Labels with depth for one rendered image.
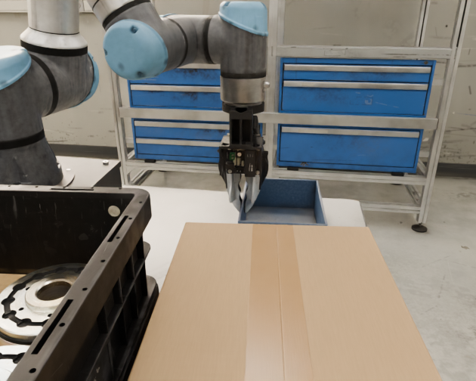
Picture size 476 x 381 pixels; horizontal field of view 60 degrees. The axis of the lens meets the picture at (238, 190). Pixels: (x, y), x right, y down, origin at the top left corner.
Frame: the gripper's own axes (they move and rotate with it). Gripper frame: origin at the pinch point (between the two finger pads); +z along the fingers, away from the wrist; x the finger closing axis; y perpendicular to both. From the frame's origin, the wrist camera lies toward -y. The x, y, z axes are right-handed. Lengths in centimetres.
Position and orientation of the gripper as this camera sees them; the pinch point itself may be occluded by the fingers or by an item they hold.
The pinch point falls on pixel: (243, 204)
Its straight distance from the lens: 79.4
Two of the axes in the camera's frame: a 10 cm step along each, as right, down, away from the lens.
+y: -0.9, 4.0, -9.1
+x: 10.0, 0.4, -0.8
